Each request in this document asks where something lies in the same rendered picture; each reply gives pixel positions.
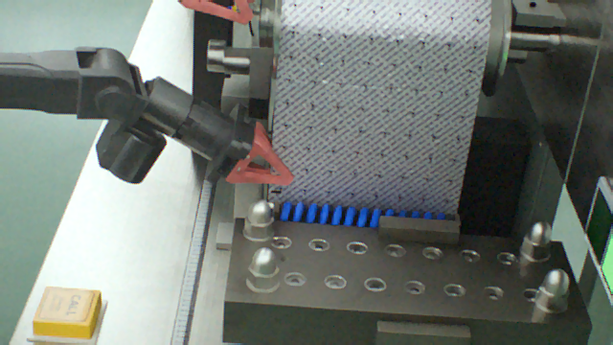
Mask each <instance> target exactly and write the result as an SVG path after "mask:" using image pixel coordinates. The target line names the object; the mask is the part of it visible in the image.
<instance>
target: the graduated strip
mask: <svg viewBox="0 0 613 345"><path fill-rule="evenodd" d="M207 165H208V163H207V164H206V169H205V173H204V179H203V184H202V189H201V194H200V199H199V203H198V207H197V212H196V217H195V222H194V228H193V236H192V241H191V246H190V251H189V256H188V260H187V264H186V269H185V274H184V280H183V285H182V289H181V294H180V299H179V304H178V309H177V313H176V317H175V322H174V327H173V332H172V337H171V342H170V345H189V341H190V336H191V330H192V325H193V315H194V310H195V304H196V299H197V293H198V288H199V283H200V277H201V271H202V266H203V260H204V255H205V249H206V244H207V239H208V233H209V228H210V221H211V216H212V211H213V205H214V200H215V194H216V184H217V183H216V184H215V185H213V184H211V183H209V182H207V181H206V180H205V174H206V170H207Z"/></svg>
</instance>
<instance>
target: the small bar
mask: <svg viewBox="0 0 613 345"><path fill-rule="evenodd" d="M378 233H379V238H380V239H384V240H397V241H410V242H436V243H449V244H458V242H459V237H460V228H459V223H458V221H457V220H444V219H431V218H406V217H393V216H380V217H379V225H378Z"/></svg>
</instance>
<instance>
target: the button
mask: <svg viewBox="0 0 613 345"><path fill-rule="evenodd" d="M101 307H102V292H101V291H100V290H99V289H88V288H73V287H45V288H44V291H43V293H42V296H41V298H40V301H39V303H38V308H37V311H36V313H35V316H34V320H33V329H34V335H48V336H50V337H61V338H75V339H88V340H90V339H91V338H92V335H93V332H94V329H95V326H96V323H97V320H98V316H99V313H100V310H101Z"/></svg>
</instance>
